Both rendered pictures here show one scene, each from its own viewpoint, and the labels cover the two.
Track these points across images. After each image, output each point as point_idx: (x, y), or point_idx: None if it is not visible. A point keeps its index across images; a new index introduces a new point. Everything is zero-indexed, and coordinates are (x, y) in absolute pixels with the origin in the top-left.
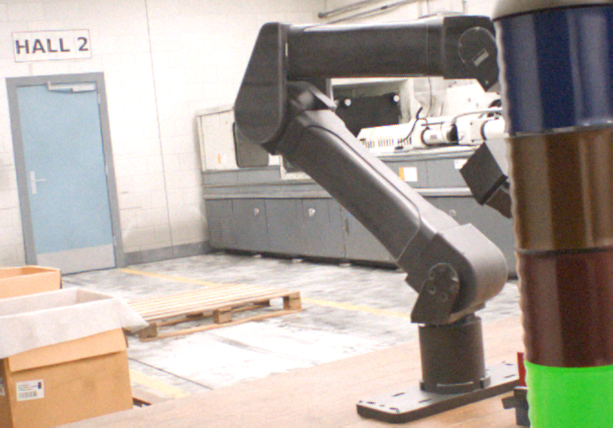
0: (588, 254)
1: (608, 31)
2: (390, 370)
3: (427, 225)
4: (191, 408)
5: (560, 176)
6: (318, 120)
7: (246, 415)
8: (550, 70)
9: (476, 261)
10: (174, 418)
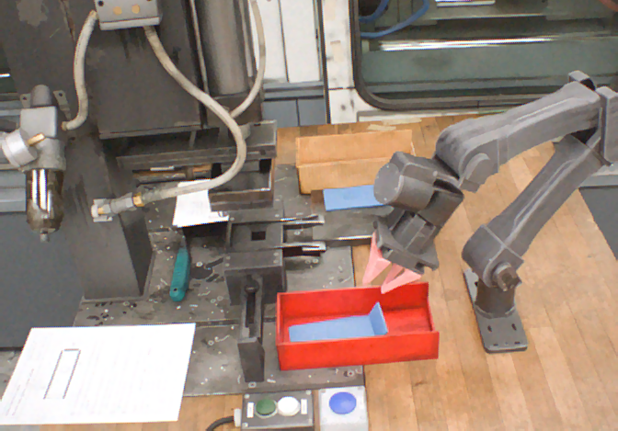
0: None
1: None
2: (581, 313)
3: (491, 220)
4: (570, 231)
5: None
6: (566, 143)
7: (534, 242)
8: None
9: (468, 248)
10: (555, 222)
